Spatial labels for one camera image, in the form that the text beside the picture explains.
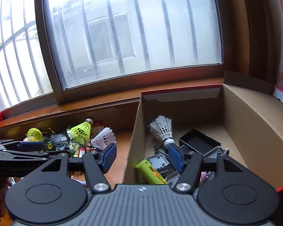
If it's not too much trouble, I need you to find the lime green plastic shuttlecock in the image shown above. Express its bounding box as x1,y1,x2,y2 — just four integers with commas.
69,118,95,138

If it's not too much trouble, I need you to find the red cardboard box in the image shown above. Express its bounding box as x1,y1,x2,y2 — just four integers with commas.
123,70,283,192

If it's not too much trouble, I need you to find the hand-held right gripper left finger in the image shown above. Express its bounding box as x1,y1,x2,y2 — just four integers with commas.
41,143,118,193

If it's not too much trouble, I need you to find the white feather shuttlecock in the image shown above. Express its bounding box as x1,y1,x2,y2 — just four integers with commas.
149,115,174,150
90,127,116,151

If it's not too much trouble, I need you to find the dark transparent plastic box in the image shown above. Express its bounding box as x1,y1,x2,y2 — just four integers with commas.
179,128,222,156

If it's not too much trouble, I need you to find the lime green toy gun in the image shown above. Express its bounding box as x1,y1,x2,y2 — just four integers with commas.
134,159,168,184

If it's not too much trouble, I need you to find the yellow nylon shuttlecock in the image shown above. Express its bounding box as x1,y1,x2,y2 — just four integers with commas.
27,127,43,143

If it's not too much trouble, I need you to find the wooden desktop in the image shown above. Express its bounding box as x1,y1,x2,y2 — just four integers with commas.
0,75,143,189

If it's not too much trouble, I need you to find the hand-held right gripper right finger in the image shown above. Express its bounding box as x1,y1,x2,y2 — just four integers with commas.
168,143,247,194

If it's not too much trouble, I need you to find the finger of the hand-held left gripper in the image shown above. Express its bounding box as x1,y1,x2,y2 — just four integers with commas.
0,140,44,152
1,151,69,165

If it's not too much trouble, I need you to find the frosted window pane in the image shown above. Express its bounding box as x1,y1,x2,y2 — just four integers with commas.
0,0,54,112
34,0,224,104

